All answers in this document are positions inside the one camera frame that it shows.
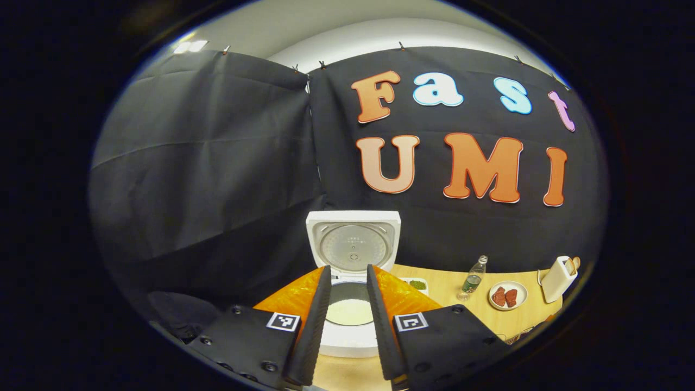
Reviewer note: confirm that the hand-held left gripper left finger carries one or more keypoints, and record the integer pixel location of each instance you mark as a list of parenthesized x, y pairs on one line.
[(315, 331)]

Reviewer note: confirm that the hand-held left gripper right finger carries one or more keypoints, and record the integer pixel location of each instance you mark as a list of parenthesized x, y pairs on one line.
[(383, 331)]

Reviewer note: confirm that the white rice pile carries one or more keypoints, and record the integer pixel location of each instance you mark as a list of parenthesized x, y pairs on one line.
[(350, 312)]

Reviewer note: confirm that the white rice cooker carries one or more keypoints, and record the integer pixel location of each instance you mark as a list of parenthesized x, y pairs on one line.
[(353, 247)]

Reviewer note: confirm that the white divided bean dish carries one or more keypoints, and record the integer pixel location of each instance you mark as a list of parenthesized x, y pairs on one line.
[(417, 284)]

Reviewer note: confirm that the clear plastic water bottle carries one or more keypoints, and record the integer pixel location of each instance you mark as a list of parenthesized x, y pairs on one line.
[(473, 282)]

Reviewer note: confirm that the red raw meat piece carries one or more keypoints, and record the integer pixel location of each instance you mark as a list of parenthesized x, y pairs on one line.
[(511, 298), (499, 297)]

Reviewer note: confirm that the white round plate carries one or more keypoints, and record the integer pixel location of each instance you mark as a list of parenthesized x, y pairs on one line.
[(521, 296)]

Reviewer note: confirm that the white toaster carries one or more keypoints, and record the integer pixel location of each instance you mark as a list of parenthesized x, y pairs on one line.
[(556, 282)]

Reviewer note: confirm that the ceiling light panel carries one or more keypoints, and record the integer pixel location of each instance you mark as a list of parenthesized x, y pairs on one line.
[(190, 46)]

